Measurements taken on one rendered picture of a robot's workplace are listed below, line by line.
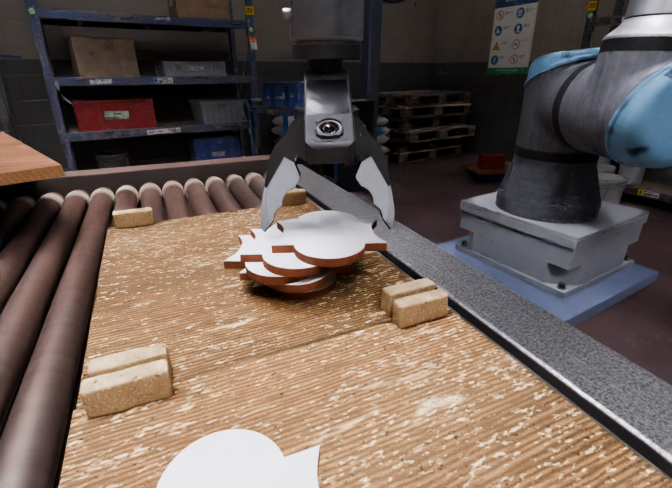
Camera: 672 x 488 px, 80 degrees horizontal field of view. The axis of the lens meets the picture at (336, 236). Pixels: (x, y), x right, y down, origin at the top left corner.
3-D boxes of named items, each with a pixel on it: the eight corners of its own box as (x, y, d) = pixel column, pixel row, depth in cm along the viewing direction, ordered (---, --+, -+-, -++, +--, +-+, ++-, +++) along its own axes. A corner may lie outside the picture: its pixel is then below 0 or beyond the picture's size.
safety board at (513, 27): (486, 74, 544) (496, -3, 509) (527, 74, 496) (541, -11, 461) (485, 74, 543) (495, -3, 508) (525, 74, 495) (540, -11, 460)
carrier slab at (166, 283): (309, 208, 79) (308, 200, 78) (442, 315, 45) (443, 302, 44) (109, 236, 66) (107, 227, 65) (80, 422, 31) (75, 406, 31)
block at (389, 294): (425, 297, 45) (427, 275, 44) (435, 305, 44) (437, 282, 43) (379, 309, 43) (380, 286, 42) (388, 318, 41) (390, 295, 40)
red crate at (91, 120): (150, 123, 422) (145, 95, 411) (158, 128, 387) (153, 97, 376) (77, 128, 390) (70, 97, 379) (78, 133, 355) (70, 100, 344)
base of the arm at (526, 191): (524, 189, 75) (534, 135, 72) (614, 209, 64) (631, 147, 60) (476, 205, 67) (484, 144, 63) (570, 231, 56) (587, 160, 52)
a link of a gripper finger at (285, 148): (289, 198, 46) (333, 136, 44) (289, 203, 45) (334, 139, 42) (254, 176, 45) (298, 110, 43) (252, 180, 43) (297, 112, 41)
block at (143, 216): (154, 221, 68) (151, 205, 67) (154, 225, 66) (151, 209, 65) (115, 227, 65) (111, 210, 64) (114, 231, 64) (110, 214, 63)
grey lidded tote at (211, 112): (233, 118, 461) (231, 96, 452) (247, 121, 434) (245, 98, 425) (190, 122, 433) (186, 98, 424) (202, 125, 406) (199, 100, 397)
